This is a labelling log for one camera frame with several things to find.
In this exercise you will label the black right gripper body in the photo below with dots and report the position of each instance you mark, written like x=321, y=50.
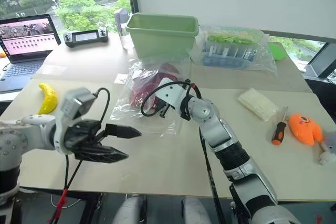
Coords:
x=162, y=103

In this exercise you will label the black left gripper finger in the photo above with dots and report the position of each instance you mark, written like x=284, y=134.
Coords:
x=123, y=131
x=105, y=154

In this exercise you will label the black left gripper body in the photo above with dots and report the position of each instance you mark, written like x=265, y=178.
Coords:
x=81, y=136

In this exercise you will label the clear plastic bag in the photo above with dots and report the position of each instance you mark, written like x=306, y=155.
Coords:
x=157, y=127

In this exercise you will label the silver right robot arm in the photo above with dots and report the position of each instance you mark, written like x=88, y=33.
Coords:
x=231, y=150

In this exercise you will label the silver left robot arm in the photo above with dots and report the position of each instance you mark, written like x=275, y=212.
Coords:
x=15, y=140

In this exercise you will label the dark red cap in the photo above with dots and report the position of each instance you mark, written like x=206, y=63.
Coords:
x=143, y=90

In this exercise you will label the clear bag with tube rack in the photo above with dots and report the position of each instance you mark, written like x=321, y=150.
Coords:
x=236, y=51

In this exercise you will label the white paper label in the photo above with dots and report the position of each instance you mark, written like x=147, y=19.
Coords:
x=122, y=78

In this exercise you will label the yellow toy banana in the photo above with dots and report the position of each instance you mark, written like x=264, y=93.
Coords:
x=48, y=99

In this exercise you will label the grey rounded robot leg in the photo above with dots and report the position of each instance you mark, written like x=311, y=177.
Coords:
x=195, y=211
x=130, y=209

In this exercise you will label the green plastic bin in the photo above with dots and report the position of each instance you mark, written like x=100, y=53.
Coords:
x=162, y=37

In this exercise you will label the blue tube rack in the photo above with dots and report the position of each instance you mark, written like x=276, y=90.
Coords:
x=225, y=56

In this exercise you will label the clear plastic cup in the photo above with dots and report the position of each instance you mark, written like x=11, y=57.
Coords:
x=122, y=30

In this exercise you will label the white stack of face masks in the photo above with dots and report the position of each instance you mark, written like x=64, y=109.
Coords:
x=258, y=104

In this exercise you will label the black handheld controller with screen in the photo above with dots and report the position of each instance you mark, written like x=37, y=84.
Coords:
x=86, y=36

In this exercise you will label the open laptop computer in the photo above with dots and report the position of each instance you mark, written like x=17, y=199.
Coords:
x=23, y=48

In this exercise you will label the small orange object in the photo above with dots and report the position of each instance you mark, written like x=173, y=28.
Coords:
x=2, y=54

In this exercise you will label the green round plush toy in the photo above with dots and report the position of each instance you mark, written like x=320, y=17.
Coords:
x=278, y=51

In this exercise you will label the orange plush toy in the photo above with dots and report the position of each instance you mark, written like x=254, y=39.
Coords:
x=304, y=128

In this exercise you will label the grey plush toy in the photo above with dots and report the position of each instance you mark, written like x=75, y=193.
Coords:
x=329, y=145

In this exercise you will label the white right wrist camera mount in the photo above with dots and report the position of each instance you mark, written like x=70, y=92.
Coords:
x=172, y=94

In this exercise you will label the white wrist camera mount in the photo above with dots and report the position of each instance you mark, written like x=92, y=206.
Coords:
x=74, y=102
x=172, y=94

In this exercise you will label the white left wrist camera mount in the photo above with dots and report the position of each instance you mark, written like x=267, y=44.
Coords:
x=74, y=102

